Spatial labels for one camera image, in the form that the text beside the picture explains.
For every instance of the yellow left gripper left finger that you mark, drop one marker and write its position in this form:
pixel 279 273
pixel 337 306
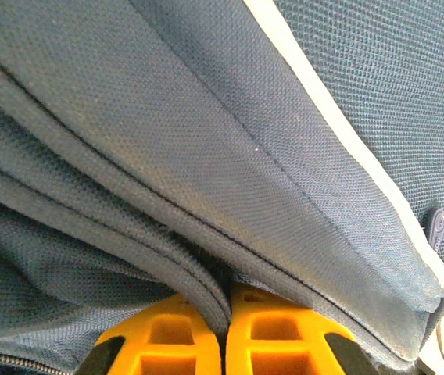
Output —
pixel 159 351

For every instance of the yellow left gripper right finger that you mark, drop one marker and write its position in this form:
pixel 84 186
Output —
pixel 284 347

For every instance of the navy blue backpack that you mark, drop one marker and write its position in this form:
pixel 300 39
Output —
pixel 206 136

